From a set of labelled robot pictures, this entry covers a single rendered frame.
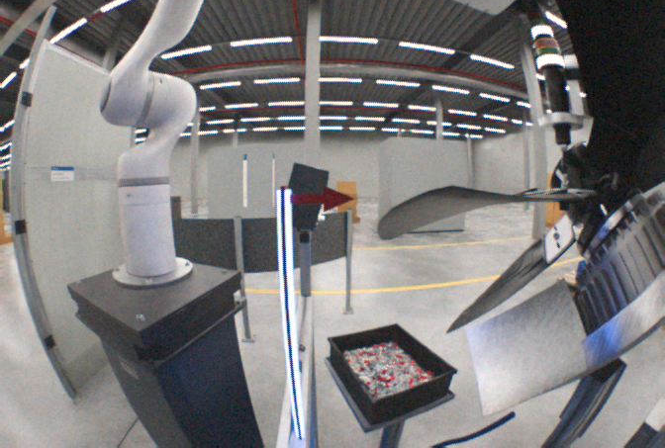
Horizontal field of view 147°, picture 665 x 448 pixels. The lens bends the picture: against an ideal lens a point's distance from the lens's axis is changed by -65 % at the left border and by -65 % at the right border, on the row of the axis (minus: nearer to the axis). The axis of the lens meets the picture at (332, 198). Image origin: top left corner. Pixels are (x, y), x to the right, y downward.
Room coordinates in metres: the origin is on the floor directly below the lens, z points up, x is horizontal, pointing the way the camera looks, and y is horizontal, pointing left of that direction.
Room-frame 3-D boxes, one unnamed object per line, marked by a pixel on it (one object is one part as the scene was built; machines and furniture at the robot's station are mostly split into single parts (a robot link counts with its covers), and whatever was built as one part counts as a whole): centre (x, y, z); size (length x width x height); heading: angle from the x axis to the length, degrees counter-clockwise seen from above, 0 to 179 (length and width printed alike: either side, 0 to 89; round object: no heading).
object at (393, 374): (0.43, -0.10, 0.83); 0.19 x 0.14 x 0.04; 19
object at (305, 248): (0.77, 0.08, 0.96); 0.03 x 0.03 x 0.20; 3
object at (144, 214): (0.46, 0.38, 1.10); 0.19 x 0.19 x 0.18
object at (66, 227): (1.13, 1.54, 1.10); 1.21 x 0.06 x 2.20; 3
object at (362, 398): (0.42, -0.10, 0.85); 0.22 x 0.17 x 0.07; 19
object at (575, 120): (0.25, -0.31, 1.32); 0.09 x 0.07 x 0.10; 38
